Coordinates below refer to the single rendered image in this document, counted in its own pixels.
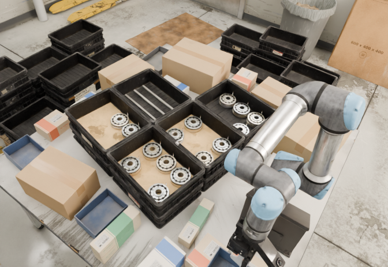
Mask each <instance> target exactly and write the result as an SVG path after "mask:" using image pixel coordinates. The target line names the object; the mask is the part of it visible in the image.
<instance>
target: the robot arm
mask: <svg viewBox="0 0 388 267"><path fill-rule="evenodd" d="M364 109H365V100H364V98H363V97H361V96H359V95H357V94H355V93H353V92H349V91H346V90H343V89H341V88H337V87H335V86H332V85H329V84H327V83H325V82H321V81H310V82H305V83H303V84H300V85H298V86H296V87H294V88H293V89H291V90H290V91H289V92H288V93H287V94H286V95H285V96H284V97H283V98H282V104H281V105H280V106H279V107H278V108H277V110H276V111H275V112H274V113H273V114H272V116H270V118H269V119H268V120H267V122H266V123H265V124H264V125H263V126H262V127H261V128H260V130H259V131H258V132H257V133H256V134H255V135H254V137H253V138H252V139H251V140H250V142H249V143H247V145H246V146H245V147H244V149H243V150H242V151H241V150H238V149H236V148H235V149H233V150H231V151H230V152H229V153H228V154H227V156H226V159H225V162H224V167H225V169H226V170H227V171H229V172H230V173H231V174H233V175H234V176H236V177H238V178H240V179H242V180H243V181H245V182H247V183H248V184H250V185H251V186H253V187H255V189H254V192H255V195H254V196H253V198H252V201H251V205H250V207H249V209H248V212H247V215H246V217H244V216H242V217H241V219H240V220H239V221H238V223H237V224H236V230H235V231H234V233H233V235H232V236H231V237H230V239H229V242H228V244H227V247H226V248H228V249H229V250H230V251H232V252H233V253H235V254H236V255H237V254H238V256H236V255H233V254H231V255H230V257H231V259H232V260H233V261H234V262H235V263H237V264H238V265H239V266H240V267H247V266H248V264H249V263H250V262H251V260H252V259H253V257H254V255H255V254H256V252H258V253H259V255H260V256H261V258H262V259H263V261H264V262H265V263H266V264H267V266H268V267H284V266H285V261H284V259H283V258H282V257H281V255H280V254H279V252H278V251H277V250H276V248H275V247H274V246H273V244H272V243H271V242H270V240H269V239H268V237H267V236H268V234H269V232H270V231H271V229H272V227H273V225H274V223H275V221H276V219H277V217H278V216H279V215H280V213H281V212H282V211H283V210H284V208H285V206H286V205H287V204H288V202H289V201H290V200H291V199H292V197H294V196H295V194H296V191H297V190H298V189H299V190H301V191H303V192H305V193H307V194H308V195H310V196H311V197H313V198H316V199H317V200H322V199H323V197H324V196H325V195H326V193H327V192H328V190H329V189H330V188H331V186H332V184H333V183H334V181H335V178H334V177H333V176H332V171H331V166H332V165H333V162H334V159H335V157H336V154H337V152H338V149H339V147H340V145H341V142H342V139H343V137H344V134H347V133H349V132H350V131H351V130H356V129H357V127H358V125H359V123H360V121H361V118H362V116H363V113H364ZM307 112H310V113H312V114H314V115H316V116H318V117H319V118H318V124H319V126H320V129H319V133H318V136H317V138H316V142H315V145H314V148H313V151H312V154H311V158H310V160H309V161H308V162H307V163H304V162H303V161H304V159H303V158H302V157H299V156H296V155H293V154H291V153H287V152H284V151H279V152H278V153H277V154H276V156H275V158H274V160H273V162H272V163H271V166H270V167H269V166H267V165H266V164H264V161H265V160H266V159H267V158H268V156H269V155H270V153H271V152H272V151H273V150H274V148H275V147H276V146H277V145H278V144H279V142H280V141H281V140H282V139H283V137H284V136H285V134H286V133H287V132H288V131H289V129H290V128H291V127H292V126H293V124H294V123H295V122H296V120H298V118H299V117H300V116H304V115H305V114H306V113H307ZM243 259H244V260H243Z"/></svg>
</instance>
